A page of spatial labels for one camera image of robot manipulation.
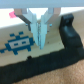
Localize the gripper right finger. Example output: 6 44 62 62
41 7 63 50

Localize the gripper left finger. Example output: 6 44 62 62
14 7 43 50

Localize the pink block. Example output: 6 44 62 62
8 11 17 19

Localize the wooden drawer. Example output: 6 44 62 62
0 7 84 70

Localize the black drawer handle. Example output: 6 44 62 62
0 13 84 84

